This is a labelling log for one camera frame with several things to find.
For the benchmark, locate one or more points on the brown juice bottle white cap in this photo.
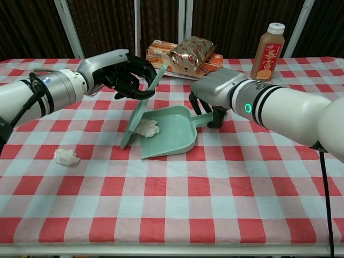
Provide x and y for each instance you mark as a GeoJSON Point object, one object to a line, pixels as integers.
{"type": "Point", "coordinates": [266, 59]}

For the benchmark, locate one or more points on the green hand brush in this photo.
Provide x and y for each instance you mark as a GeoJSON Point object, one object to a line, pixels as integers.
{"type": "Point", "coordinates": [134, 121]}

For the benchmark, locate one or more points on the red white checkered tablecloth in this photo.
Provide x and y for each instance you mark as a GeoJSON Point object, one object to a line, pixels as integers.
{"type": "Point", "coordinates": [172, 188]}

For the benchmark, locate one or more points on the gold foil snack bag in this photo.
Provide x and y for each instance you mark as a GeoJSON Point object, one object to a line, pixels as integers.
{"type": "Point", "coordinates": [193, 53]}

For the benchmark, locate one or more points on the orange biscuit box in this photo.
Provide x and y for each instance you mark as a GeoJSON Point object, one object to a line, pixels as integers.
{"type": "Point", "coordinates": [158, 52]}

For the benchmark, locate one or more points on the white double frame post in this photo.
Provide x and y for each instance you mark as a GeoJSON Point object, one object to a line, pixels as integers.
{"type": "Point", "coordinates": [185, 18]}

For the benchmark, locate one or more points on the white slanted frame post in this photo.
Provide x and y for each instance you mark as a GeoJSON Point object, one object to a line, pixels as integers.
{"type": "Point", "coordinates": [298, 29]}
{"type": "Point", "coordinates": [70, 29]}

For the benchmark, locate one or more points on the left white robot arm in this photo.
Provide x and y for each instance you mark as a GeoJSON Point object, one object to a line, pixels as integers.
{"type": "Point", "coordinates": [61, 86]}

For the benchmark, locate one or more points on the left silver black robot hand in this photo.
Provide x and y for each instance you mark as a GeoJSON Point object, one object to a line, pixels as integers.
{"type": "Point", "coordinates": [107, 64]}

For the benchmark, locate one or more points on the green plastic dustpan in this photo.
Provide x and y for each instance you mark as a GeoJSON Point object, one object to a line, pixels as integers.
{"type": "Point", "coordinates": [174, 134]}

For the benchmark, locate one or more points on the orange snack carton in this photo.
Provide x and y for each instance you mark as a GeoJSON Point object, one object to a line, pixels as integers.
{"type": "Point", "coordinates": [215, 63]}

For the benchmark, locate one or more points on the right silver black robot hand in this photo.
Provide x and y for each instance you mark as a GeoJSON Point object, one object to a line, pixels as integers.
{"type": "Point", "coordinates": [217, 86]}

